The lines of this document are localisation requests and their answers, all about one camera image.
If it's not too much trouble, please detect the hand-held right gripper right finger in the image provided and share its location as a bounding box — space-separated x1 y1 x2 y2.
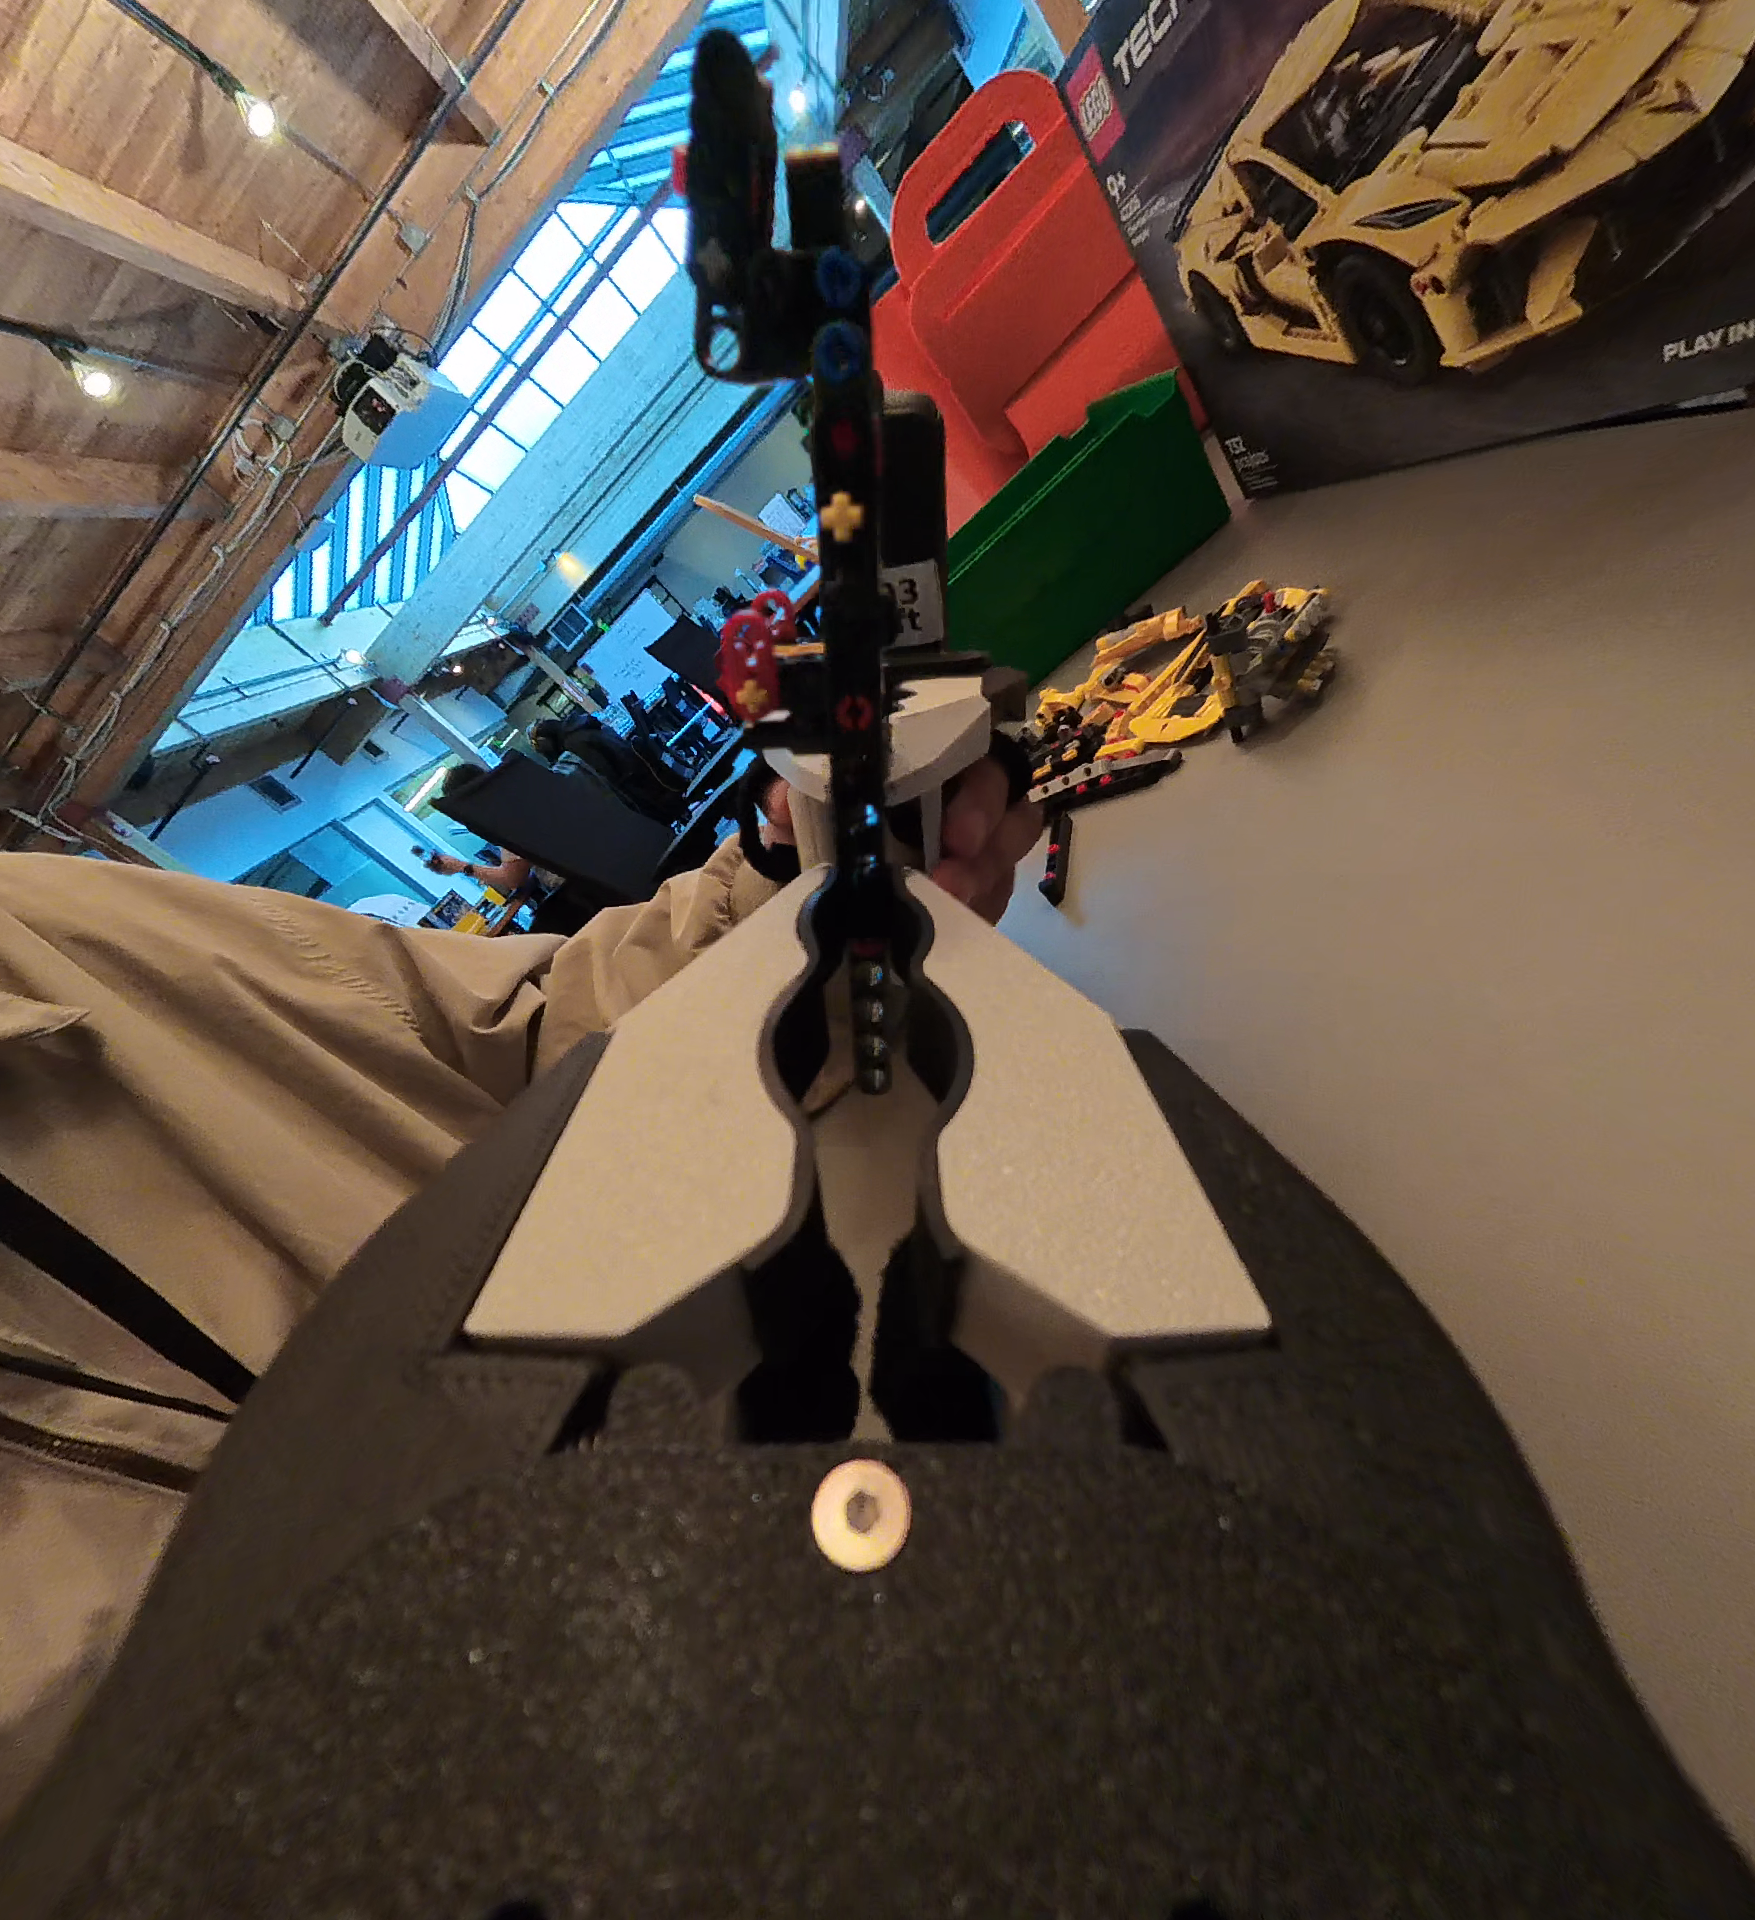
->
881 869 1277 1440

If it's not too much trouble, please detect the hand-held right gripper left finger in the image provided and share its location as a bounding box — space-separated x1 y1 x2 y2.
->
466 862 862 1444

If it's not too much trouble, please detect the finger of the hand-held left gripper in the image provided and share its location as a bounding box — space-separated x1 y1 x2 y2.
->
886 674 998 807
775 744 844 877

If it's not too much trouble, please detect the black grey brick chassis assembly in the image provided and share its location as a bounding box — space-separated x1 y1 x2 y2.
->
676 28 896 1104

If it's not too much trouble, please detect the grey yellow brick chunk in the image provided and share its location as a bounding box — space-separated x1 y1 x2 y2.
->
1206 582 1338 744

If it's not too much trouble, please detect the person's left forearm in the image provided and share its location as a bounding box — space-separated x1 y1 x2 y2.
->
532 842 790 1082

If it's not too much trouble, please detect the person's left hand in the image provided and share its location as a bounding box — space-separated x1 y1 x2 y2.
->
944 753 1049 926

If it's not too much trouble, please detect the green plastic storage box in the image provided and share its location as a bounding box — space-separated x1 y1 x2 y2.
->
944 369 1234 692

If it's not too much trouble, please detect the yellow brick panel assembly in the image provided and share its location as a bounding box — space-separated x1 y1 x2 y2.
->
1025 604 1237 804

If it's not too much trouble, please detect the red plastic storage box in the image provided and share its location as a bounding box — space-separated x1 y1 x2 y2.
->
868 71 1193 518

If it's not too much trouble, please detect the black office chair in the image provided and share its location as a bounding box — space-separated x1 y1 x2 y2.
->
433 750 683 904

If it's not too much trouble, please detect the dark toy car set box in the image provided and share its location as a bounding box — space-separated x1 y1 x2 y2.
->
1060 0 1755 494

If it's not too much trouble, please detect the white ceiling camera unit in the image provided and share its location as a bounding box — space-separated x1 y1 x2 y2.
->
331 334 433 459

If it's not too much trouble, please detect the black strap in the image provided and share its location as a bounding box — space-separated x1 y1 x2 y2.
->
0 1125 253 1401

